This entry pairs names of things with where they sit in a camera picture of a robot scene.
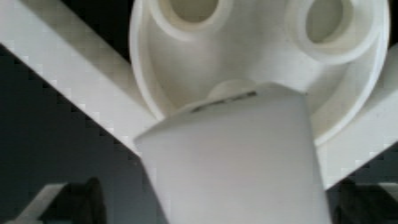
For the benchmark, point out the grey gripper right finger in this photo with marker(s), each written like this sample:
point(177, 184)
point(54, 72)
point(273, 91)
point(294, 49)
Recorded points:
point(367, 203)

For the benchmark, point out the white stool leg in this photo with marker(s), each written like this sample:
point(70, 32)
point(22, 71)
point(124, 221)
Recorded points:
point(232, 162)

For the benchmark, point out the white right fence bar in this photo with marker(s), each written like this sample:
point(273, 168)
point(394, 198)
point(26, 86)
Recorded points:
point(371, 134)

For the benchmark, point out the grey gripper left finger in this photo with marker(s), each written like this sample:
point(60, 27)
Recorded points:
point(67, 204)

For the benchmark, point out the white fence bar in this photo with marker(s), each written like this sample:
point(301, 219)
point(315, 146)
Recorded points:
point(371, 134)
point(65, 52)

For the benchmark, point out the white front fence bar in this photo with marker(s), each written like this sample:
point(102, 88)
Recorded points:
point(65, 52)

